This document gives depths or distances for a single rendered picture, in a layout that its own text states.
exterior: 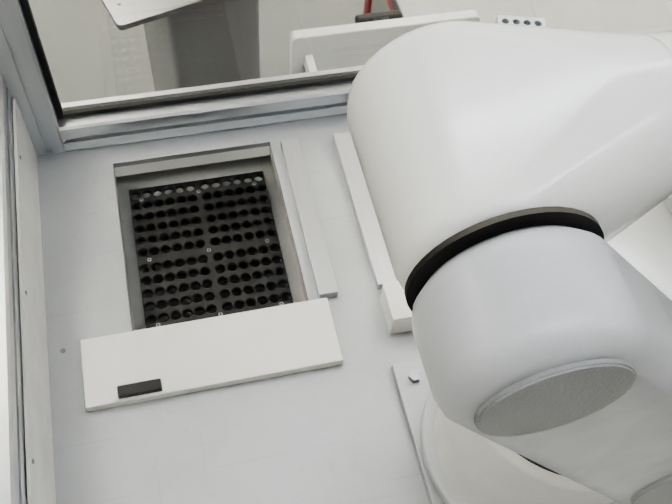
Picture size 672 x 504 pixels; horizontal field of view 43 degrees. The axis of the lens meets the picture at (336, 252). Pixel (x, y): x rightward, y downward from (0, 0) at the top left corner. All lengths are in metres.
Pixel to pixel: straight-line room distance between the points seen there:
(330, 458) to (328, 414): 0.05
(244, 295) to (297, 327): 0.11
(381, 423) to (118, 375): 0.28
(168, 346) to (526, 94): 0.61
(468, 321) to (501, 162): 0.07
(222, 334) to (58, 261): 0.22
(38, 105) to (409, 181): 0.73
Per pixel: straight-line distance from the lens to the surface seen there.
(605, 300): 0.36
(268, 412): 0.91
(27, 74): 1.03
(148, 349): 0.94
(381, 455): 0.90
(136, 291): 1.12
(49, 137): 1.10
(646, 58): 0.43
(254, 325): 0.94
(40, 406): 0.89
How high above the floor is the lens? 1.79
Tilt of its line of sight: 57 degrees down
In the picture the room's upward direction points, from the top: 6 degrees clockwise
